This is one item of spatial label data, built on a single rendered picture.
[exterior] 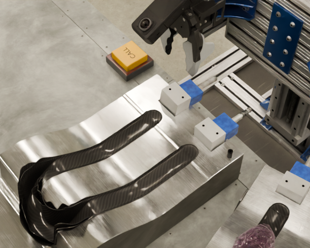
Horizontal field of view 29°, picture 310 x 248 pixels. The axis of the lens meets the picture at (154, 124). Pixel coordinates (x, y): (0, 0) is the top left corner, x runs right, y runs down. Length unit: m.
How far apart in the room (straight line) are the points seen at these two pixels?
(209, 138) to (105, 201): 0.23
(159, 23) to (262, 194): 0.38
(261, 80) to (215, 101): 0.20
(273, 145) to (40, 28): 0.90
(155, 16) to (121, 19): 1.68
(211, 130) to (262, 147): 0.87
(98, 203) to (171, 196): 0.14
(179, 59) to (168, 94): 1.33
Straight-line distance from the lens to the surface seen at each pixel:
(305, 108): 1.75
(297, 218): 1.13
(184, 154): 1.14
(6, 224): 1.12
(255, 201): 1.13
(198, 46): 1.03
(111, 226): 1.02
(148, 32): 0.98
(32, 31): 1.50
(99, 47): 1.44
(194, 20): 1.01
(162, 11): 0.99
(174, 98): 1.17
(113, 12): 2.70
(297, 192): 1.13
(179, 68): 2.47
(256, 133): 2.03
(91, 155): 1.14
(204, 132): 1.13
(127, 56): 1.36
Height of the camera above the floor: 1.83
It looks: 53 degrees down
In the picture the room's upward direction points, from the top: straight up
